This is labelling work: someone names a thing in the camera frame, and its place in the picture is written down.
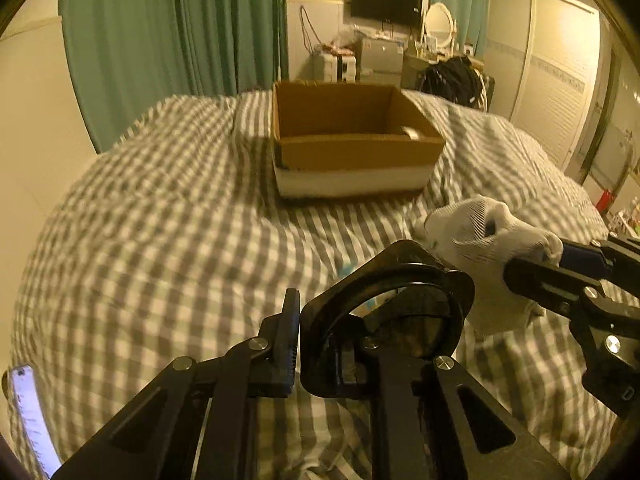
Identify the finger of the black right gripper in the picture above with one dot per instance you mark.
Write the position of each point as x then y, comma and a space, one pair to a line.
607, 331
615, 259

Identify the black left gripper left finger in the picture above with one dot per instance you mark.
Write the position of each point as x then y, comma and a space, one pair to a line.
197, 420

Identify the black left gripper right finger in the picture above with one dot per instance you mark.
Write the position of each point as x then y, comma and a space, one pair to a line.
430, 419

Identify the white knitted glove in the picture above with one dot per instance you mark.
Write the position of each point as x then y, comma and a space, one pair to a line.
479, 236

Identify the red fire extinguisher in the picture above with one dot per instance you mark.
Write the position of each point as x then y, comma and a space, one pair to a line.
605, 201

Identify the glowing phone screen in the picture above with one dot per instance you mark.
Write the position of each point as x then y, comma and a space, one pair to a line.
23, 386

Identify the grey white checkered blanket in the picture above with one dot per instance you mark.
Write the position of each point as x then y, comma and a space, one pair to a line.
176, 243

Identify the white sliding wardrobe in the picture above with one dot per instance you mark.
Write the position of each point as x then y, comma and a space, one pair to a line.
544, 58

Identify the black clothes on chair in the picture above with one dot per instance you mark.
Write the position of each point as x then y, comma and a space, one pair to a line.
454, 80

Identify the white oval vanity mirror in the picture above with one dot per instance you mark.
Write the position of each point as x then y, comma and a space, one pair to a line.
439, 28

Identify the open cardboard box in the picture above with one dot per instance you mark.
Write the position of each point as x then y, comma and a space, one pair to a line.
341, 140

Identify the grey mini fridge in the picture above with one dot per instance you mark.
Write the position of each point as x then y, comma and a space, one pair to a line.
379, 61

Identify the white suitcase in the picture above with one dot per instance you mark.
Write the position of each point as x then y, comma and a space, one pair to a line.
334, 68

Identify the black wall television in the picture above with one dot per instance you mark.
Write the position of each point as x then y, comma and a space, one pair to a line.
406, 13

